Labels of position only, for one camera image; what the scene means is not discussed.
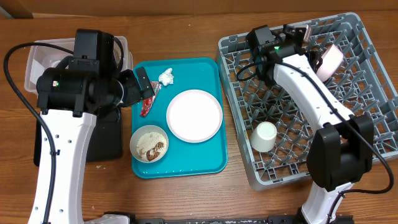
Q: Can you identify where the grey bowl with food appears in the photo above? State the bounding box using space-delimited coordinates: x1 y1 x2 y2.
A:
129 125 169 163

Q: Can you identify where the white paper cup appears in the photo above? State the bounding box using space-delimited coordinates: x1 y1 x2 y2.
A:
249 121 277 152

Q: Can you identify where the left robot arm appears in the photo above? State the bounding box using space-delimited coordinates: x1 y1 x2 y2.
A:
29 29 154 223

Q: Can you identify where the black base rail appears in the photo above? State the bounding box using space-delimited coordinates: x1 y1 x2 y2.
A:
102 211 301 224

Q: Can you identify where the teal serving tray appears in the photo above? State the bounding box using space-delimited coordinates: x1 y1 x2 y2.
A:
132 57 228 179

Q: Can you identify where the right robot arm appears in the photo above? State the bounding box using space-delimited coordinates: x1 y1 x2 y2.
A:
246 25 373 223

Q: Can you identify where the clear plastic storage bin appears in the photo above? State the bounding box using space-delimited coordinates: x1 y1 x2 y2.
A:
24 36 133 95

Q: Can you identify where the white tissue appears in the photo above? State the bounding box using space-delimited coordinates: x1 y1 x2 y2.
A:
159 68 174 86

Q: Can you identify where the black plastic tray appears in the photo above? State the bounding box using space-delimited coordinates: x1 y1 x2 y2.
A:
33 107 124 167

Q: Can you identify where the red foil wrapper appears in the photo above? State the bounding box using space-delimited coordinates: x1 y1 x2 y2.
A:
140 81 162 117

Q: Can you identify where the pink bowl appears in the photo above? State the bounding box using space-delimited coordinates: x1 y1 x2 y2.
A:
316 44 343 82

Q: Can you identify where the large pink plate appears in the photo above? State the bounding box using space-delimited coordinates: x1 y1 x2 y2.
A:
166 90 223 143

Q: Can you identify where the grey dishwasher rack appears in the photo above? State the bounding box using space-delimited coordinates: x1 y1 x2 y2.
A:
217 12 397 190

